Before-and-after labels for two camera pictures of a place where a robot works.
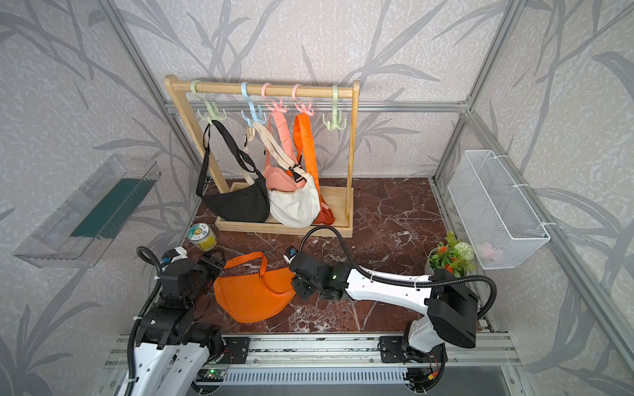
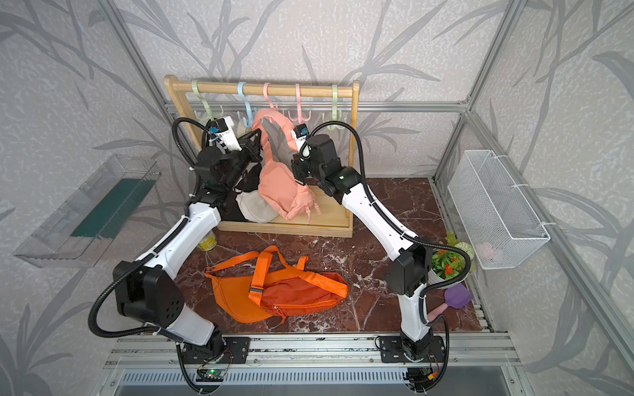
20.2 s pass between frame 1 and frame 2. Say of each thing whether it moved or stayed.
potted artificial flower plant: stayed
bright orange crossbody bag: moved
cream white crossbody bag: moved
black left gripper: moved
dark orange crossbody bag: moved
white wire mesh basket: stayed
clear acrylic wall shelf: stayed
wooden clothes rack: stayed
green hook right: stayed
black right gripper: moved
